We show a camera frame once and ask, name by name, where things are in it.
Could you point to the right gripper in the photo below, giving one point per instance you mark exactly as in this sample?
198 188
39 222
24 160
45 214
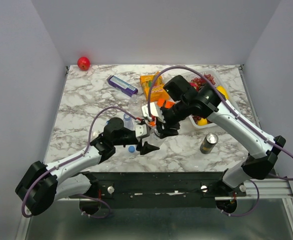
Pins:
164 131

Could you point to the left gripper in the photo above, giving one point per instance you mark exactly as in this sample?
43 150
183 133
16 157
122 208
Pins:
147 148

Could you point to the silver metal jar lid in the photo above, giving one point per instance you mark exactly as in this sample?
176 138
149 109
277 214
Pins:
156 133

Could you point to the clear wide-mouth plastic jar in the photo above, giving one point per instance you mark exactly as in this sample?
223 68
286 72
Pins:
154 140

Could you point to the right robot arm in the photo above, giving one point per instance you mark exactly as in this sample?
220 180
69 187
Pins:
208 103

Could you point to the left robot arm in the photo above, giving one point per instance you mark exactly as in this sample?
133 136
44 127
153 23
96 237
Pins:
42 184

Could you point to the plain blue bottle cap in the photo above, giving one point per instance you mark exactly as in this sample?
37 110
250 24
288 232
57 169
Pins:
131 149

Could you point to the blue tinted plastic bottle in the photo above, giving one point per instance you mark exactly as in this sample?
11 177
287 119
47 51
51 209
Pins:
128 122

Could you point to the clear crushed plastic bottle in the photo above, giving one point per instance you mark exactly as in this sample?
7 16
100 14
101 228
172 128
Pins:
135 106

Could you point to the orange razor box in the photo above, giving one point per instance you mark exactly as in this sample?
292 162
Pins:
164 105

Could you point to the dark purple grape bunch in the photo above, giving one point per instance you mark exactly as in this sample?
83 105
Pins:
196 118

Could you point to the yellow lemon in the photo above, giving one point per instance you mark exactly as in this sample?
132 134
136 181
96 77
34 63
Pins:
202 122

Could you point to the black drink can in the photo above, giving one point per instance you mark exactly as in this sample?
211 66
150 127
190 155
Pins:
208 143

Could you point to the purple rectangular box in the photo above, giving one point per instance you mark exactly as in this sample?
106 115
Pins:
121 85

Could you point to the red grape bunch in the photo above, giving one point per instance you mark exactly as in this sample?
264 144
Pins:
200 81

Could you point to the yellow mango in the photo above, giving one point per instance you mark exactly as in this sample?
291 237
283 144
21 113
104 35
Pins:
223 91

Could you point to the white plastic basket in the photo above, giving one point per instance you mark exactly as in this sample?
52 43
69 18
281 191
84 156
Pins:
219 81

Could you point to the red apple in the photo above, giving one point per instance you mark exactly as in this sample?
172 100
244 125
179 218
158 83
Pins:
83 63

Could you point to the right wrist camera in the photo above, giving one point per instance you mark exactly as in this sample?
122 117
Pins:
152 111

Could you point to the black base frame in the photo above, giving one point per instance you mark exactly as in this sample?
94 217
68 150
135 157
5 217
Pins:
149 190

